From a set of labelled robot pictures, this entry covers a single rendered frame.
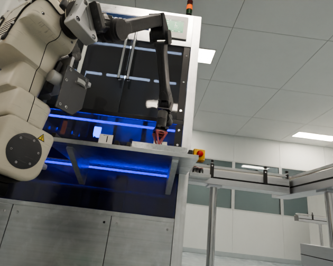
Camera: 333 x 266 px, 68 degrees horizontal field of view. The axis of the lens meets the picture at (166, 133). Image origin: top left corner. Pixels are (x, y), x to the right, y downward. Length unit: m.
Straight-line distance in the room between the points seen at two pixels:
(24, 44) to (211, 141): 5.94
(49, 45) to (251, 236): 6.09
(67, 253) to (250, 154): 5.78
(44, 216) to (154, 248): 0.63
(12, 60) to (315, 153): 7.32
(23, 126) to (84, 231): 0.85
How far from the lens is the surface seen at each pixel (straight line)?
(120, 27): 0.99
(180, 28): 2.00
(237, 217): 6.42
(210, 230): 1.67
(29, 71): 0.92
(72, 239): 1.53
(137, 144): 1.15
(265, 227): 6.66
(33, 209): 1.61
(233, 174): 1.69
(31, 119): 0.84
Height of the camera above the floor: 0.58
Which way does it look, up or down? 20 degrees up
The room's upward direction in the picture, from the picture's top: 7 degrees clockwise
